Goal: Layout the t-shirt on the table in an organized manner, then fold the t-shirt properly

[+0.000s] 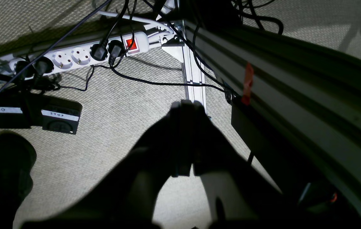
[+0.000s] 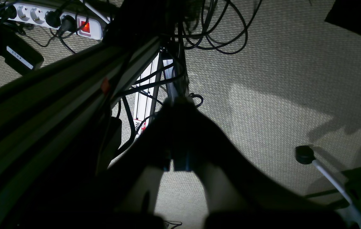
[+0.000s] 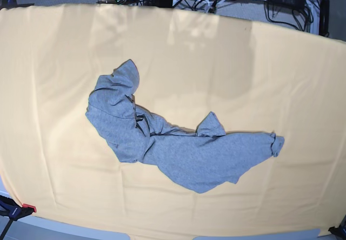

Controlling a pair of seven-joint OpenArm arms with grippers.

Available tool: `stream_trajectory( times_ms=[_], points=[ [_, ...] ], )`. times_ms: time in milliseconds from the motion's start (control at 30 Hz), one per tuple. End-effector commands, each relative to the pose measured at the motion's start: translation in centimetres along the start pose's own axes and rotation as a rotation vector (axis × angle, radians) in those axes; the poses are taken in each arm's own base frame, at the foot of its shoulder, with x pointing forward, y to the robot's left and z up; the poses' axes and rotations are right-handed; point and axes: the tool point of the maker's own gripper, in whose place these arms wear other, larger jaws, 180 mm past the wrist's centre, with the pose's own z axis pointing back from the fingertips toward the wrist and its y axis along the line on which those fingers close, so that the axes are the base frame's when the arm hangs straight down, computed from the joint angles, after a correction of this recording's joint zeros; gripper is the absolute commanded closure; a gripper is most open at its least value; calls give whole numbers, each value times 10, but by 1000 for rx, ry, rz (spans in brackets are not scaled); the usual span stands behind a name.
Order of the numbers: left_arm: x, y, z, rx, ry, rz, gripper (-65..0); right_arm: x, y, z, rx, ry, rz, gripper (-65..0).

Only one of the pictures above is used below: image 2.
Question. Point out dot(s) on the white power strip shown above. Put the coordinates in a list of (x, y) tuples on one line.
[(52, 13)]

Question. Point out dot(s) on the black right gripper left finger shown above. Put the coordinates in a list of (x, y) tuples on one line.
[(133, 181)]

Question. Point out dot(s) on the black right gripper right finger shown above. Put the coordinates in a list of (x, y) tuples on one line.
[(238, 195)]

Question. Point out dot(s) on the black capped metal leg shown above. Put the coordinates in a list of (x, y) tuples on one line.
[(350, 214)]

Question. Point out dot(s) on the black power adapter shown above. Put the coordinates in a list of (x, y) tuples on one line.
[(18, 54)]

